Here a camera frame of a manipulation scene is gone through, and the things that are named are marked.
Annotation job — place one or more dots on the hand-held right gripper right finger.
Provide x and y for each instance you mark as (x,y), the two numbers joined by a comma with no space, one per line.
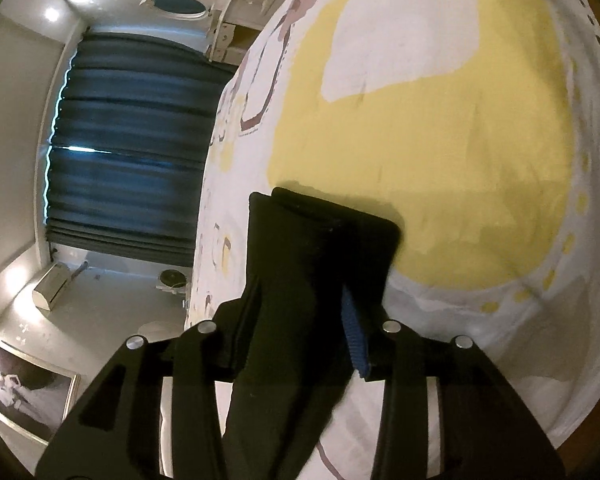
(353,335)

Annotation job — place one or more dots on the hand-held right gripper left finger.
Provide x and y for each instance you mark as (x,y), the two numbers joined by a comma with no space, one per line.
(230,340)

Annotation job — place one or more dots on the black pants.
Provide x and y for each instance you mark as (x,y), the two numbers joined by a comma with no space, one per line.
(305,260)

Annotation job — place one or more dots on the small round white fan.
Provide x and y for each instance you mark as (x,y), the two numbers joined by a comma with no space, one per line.
(172,278)

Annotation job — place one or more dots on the white printed bedspread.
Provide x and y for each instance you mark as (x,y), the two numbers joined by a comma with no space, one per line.
(430,160)

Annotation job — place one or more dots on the dark blue curtain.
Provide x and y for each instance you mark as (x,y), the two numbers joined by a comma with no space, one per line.
(130,160)

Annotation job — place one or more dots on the white dressing table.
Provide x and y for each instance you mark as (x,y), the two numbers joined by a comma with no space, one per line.
(250,15)

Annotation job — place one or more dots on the oval white-framed mirror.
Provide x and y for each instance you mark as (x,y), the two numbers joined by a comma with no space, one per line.
(177,5)

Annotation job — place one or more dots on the framed wall picture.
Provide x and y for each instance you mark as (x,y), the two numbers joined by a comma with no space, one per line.
(25,390)

